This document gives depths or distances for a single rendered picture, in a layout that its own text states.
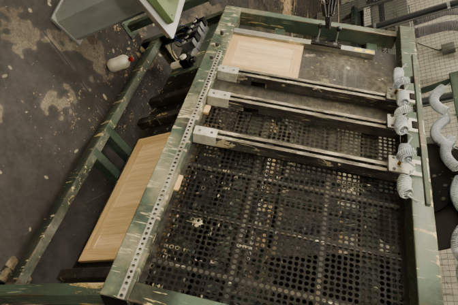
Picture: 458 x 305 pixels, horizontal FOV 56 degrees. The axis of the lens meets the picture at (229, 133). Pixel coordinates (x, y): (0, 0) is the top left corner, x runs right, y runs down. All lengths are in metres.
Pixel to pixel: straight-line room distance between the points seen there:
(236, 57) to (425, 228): 1.52
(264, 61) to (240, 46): 0.21
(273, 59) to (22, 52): 1.52
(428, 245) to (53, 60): 2.34
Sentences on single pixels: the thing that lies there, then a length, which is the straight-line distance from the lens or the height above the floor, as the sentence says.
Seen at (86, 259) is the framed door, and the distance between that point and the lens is 2.49.
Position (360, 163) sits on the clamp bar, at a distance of 2.27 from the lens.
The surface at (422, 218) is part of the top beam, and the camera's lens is 2.15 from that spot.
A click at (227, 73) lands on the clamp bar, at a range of 2.64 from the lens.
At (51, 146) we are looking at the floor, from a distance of 2.81.
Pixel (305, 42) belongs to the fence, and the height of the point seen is 1.33.
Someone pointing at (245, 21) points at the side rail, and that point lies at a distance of 3.27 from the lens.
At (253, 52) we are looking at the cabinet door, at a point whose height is 1.04.
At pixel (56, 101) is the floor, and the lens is 2.90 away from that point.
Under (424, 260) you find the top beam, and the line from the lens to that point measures 2.04.
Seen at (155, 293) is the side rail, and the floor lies 0.99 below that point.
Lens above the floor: 2.18
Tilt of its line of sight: 29 degrees down
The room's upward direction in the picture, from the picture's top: 78 degrees clockwise
